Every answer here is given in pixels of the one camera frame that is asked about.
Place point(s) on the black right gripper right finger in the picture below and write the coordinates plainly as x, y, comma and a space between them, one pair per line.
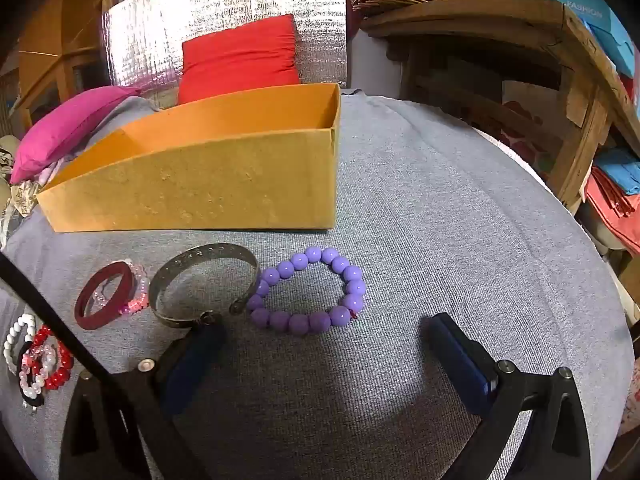
555, 444

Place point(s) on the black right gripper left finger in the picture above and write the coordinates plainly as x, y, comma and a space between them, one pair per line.
111, 434

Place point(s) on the dark red bangle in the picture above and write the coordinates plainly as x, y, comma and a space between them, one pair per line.
93, 308

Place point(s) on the metal cuff bangle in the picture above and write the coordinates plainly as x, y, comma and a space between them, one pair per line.
203, 283

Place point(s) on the grey blanket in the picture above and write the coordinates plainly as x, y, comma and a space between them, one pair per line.
439, 220

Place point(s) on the patterned fabric bag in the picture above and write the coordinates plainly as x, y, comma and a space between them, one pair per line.
17, 200

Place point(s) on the magenta pillow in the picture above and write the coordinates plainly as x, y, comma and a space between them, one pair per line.
59, 132

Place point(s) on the orange cardboard box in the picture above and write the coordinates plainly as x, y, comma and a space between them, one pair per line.
262, 159

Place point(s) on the wooden cabinet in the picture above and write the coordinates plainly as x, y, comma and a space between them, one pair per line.
60, 38

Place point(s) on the wooden table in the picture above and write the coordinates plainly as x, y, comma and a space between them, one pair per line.
457, 54

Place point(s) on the silver foil panel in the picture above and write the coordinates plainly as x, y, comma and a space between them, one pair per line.
142, 39

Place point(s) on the red cushion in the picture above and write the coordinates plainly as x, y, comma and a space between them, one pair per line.
259, 54

